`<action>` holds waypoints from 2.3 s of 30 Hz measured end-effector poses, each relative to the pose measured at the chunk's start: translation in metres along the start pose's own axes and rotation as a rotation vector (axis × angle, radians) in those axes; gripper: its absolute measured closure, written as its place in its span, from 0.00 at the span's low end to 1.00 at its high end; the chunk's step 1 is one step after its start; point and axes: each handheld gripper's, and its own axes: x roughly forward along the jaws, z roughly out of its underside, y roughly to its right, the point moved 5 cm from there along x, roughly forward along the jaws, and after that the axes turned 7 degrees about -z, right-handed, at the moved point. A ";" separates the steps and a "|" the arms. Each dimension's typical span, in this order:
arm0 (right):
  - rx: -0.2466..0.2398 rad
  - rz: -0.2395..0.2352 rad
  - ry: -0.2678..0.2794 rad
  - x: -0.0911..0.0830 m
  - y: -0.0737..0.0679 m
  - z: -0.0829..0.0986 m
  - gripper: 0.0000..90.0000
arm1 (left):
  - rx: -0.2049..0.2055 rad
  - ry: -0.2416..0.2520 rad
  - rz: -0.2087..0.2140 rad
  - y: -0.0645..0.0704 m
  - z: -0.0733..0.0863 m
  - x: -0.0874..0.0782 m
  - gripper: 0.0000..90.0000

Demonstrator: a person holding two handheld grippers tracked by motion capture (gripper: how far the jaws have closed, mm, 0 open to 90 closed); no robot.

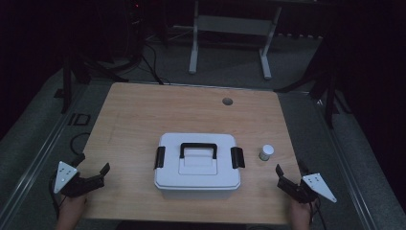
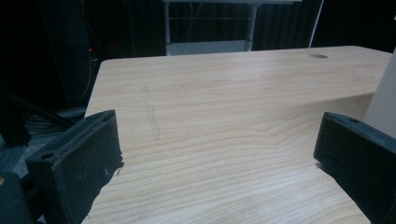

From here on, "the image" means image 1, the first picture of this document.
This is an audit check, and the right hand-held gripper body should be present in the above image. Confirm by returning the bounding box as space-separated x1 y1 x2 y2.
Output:
277 172 338 204

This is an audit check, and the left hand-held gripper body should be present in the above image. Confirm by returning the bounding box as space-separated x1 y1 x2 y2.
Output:
53 161 106 198

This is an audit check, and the small white bottle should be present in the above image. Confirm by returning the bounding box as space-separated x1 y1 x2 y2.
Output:
258 144 276 162

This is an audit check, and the white box lid black handle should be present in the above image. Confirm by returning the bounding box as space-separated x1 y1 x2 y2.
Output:
153 132 246 192

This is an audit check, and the white plastic storage box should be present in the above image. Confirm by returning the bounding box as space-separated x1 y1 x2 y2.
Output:
157 186 239 201

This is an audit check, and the person's right hand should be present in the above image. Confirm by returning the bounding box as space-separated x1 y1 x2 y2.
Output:
288 198 319 230

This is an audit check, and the person's left hand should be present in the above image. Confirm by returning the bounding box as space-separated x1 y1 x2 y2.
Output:
56 195 88 230

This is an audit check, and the black tripod stand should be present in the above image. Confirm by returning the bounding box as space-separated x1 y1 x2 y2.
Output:
274 34 352 129
54 47 130 114

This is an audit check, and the dark equipment rack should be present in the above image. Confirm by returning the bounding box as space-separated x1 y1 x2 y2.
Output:
124 0 146 63

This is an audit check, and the black looped cable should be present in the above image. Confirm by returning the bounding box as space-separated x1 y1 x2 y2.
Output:
69 131 92 156

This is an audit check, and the right hand-held gripper cable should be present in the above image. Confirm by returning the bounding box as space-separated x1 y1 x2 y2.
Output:
308 199 328 230

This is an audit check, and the black floor cable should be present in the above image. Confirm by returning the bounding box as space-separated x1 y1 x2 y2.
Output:
140 42 171 86

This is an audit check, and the white metal desk frame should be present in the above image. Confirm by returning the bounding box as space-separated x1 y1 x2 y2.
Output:
188 0 283 81

